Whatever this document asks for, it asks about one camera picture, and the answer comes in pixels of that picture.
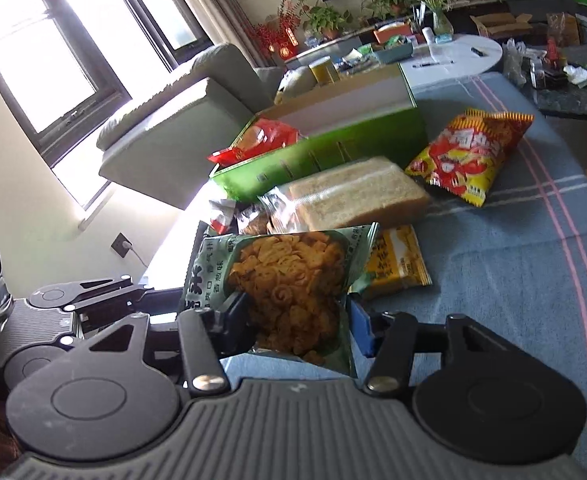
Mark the sliced bread loaf bag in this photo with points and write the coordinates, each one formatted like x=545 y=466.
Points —
x=367 y=191

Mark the red bag with cracker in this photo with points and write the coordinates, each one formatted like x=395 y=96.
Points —
x=262 y=137

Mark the green cardboard box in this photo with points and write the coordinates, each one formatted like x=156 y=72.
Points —
x=369 y=114

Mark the dark round marble table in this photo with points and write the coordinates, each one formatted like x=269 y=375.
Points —
x=568 y=101

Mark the green bag orange swirl snacks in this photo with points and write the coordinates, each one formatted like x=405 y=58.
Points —
x=295 y=285

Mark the yellow orange snack packet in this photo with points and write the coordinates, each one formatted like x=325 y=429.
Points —
x=396 y=263

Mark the brown cardboard box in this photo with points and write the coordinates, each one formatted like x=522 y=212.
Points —
x=502 y=25

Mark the white round table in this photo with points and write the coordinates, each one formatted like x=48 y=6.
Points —
x=473 y=55

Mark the spider plant glass vase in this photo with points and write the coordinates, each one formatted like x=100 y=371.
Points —
x=441 y=24

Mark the yellow tin can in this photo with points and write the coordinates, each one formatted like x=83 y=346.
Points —
x=324 y=71

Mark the wall power socket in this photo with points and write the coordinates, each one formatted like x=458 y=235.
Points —
x=121 y=245

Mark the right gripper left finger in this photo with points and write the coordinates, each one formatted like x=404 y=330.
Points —
x=208 y=335

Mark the red berry decoration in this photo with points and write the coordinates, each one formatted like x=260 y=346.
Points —
x=276 y=36

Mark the grey sofa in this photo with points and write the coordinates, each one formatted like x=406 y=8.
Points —
x=159 y=145

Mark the blue plastic tray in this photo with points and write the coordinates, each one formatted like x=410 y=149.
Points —
x=395 y=54

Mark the red yellow cookie snack bag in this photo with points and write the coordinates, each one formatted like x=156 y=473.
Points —
x=465 y=158

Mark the blue plaid cloth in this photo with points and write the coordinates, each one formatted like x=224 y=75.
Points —
x=499 y=381

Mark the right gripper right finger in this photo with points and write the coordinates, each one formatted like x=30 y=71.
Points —
x=389 y=341

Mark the window with dark frame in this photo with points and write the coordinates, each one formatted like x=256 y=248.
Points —
x=66 y=66

